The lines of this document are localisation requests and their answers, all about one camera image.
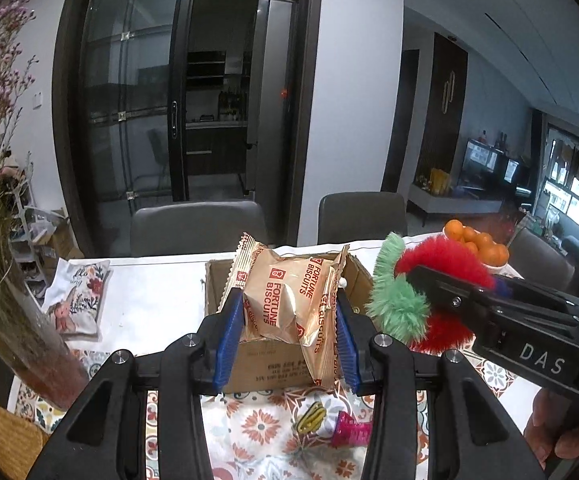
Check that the red and green fuzzy plush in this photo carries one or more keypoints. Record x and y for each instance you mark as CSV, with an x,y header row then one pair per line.
x,y
444,256

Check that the white shoe rack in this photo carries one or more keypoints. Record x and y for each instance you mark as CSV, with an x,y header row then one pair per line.
x,y
19,230

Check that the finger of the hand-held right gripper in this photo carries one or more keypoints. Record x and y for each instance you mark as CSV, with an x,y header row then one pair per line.
x,y
544,301
454,292

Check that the grey sideboard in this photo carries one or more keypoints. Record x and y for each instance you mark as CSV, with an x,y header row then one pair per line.
x,y
459,205

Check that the woven straw storage box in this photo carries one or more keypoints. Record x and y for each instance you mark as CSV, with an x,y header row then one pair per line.
x,y
11,440

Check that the grey refrigerator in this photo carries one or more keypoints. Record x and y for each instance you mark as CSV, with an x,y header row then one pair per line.
x,y
272,100

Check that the dark wooden door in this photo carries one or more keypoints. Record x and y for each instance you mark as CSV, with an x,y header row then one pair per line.
x,y
399,125

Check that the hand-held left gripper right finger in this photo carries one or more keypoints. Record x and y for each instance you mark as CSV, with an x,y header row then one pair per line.
x,y
347,342

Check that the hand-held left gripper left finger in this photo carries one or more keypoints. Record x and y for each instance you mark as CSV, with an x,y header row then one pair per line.
x,y
232,332

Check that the glass vase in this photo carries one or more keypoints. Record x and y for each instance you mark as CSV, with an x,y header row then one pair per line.
x,y
29,350

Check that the gold biscuit packet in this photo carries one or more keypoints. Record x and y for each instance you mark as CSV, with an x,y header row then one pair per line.
x,y
289,300

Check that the brown cardboard box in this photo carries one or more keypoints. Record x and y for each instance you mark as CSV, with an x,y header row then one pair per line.
x,y
264,365

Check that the yellow hair clip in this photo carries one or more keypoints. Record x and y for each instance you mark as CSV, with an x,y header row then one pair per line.
x,y
312,417

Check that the floral fabric pouch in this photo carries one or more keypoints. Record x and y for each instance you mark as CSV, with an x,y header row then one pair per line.
x,y
76,300

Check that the grey dining chair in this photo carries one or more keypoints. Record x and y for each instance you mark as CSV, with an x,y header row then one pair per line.
x,y
362,217
539,260
199,227

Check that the dark framed sliding glass door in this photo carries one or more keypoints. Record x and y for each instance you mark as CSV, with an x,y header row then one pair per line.
x,y
134,110

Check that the patterned tile table runner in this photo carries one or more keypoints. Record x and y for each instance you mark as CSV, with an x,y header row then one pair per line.
x,y
259,425

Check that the pile of oranges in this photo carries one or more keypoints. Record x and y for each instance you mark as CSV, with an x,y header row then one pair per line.
x,y
479,245

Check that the person's right hand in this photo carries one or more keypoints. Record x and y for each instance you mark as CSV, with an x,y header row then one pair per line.
x,y
559,427

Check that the pink plastic item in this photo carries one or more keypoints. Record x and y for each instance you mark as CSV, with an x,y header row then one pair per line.
x,y
350,429

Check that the computer monitor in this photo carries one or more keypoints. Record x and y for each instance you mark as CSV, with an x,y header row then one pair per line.
x,y
514,171
480,156

